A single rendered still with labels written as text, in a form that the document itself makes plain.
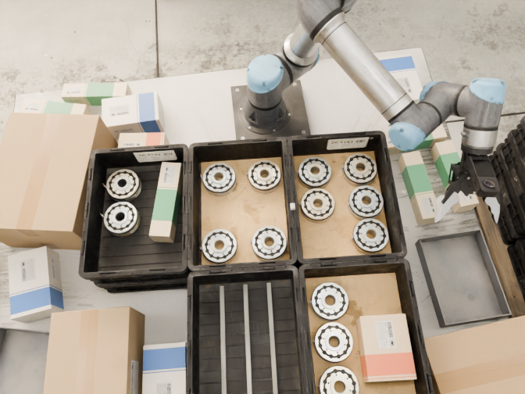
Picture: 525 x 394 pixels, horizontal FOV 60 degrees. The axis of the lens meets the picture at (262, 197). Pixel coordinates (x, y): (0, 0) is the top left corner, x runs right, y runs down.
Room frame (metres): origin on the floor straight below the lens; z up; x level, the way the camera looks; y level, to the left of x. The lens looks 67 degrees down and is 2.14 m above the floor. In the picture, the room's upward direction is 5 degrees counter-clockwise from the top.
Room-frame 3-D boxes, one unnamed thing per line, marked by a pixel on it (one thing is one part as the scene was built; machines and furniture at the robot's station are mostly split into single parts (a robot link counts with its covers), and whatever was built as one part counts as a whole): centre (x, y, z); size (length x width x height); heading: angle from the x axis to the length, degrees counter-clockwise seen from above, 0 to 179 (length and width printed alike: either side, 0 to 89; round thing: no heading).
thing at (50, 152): (0.69, 0.68, 0.80); 0.40 x 0.30 x 0.20; 172
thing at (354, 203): (0.50, -0.31, 0.86); 0.10 x 0.10 x 0.01
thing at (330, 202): (0.51, -0.16, 0.86); 0.10 x 0.10 x 0.01
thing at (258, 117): (0.93, -0.04, 0.80); 0.15 x 0.15 x 0.10
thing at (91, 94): (1.08, 0.59, 0.73); 0.24 x 0.06 x 0.06; 85
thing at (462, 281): (0.28, -0.59, 0.73); 0.27 x 0.20 x 0.05; 4
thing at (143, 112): (0.96, 0.44, 0.75); 0.20 x 0.12 x 0.09; 94
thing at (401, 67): (0.99, -0.53, 0.75); 0.20 x 0.12 x 0.09; 3
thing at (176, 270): (0.52, 0.37, 0.92); 0.40 x 0.30 x 0.02; 179
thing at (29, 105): (1.01, 0.74, 0.73); 0.24 x 0.06 x 0.06; 78
